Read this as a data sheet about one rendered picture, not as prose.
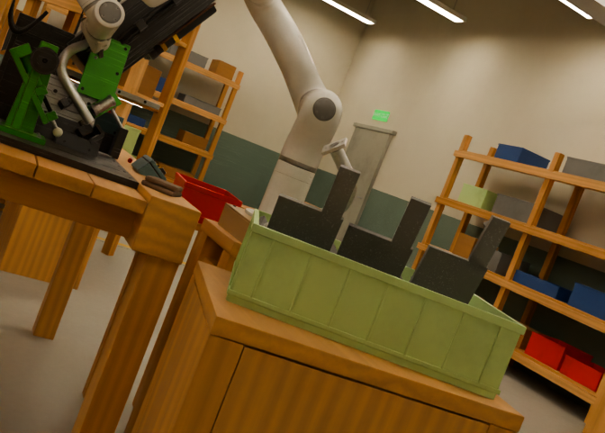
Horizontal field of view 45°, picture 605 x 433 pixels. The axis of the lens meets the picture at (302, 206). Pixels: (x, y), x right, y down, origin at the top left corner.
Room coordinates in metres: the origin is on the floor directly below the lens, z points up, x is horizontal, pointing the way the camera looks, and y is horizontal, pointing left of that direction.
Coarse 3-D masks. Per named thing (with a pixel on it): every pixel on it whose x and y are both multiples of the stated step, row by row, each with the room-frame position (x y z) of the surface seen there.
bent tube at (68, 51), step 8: (72, 48) 2.28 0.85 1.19; (80, 48) 2.29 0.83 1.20; (64, 56) 2.27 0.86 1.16; (64, 64) 2.27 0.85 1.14; (64, 72) 2.26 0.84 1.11; (64, 80) 2.26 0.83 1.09; (72, 88) 2.27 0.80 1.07; (72, 96) 2.27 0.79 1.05; (80, 96) 2.29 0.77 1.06; (80, 104) 2.27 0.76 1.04; (80, 112) 2.28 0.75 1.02; (88, 112) 2.29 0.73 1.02; (88, 120) 2.28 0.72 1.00
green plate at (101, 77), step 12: (108, 48) 2.38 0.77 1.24; (120, 48) 2.40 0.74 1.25; (96, 60) 2.36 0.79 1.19; (108, 60) 2.38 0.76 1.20; (120, 60) 2.39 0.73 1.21; (84, 72) 2.34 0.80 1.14; (96, 72) 2.36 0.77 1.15; (108, 72) 2.37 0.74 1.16; (120, 72) 2.39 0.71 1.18; (84, 84) 2.33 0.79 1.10; (96, 84) 2.35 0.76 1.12; (108, 84) 2.37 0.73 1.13; (96, 96) 2.35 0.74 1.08
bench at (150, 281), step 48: (0, 144) 1.84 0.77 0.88; (0, 192) 1.79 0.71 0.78; (48, 192) 1.83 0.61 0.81; (96, 192) 1.80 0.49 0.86; (48, 288) 3.21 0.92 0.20; (144, 288) 1.88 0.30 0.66; (48, 336) 3.17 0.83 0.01; (144, 336) 1.90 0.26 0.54; (96, 384) 1.87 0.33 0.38; (96, 432) 1.88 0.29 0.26
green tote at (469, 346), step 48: (288, 240) 1.49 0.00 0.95; (336, 240) 1.91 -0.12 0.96; (240, 288) 1.49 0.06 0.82; (288, 288) 1.50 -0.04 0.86; (336, 288) 1.51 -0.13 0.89; (384, 288) 1.51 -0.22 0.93; (336, 336) 1.51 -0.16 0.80; (384, 336) 1.52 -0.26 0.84; (432, 336) 1.52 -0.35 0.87; (480, 336) 1.53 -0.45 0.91; (480, 384) 1.53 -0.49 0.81
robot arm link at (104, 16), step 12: (96, 0) 2.05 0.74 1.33; (108, 0) 2.04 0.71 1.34; (96, 12) 2.02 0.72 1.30; (108, 12) 2.03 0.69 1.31; (120, 12) 2.05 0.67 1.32; (96, 24) 2.05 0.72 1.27; (108, 24) 2.03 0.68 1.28; (120, 24) 2.05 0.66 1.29; (96, 36) 2.12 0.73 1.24; (108, 36) 2.13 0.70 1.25
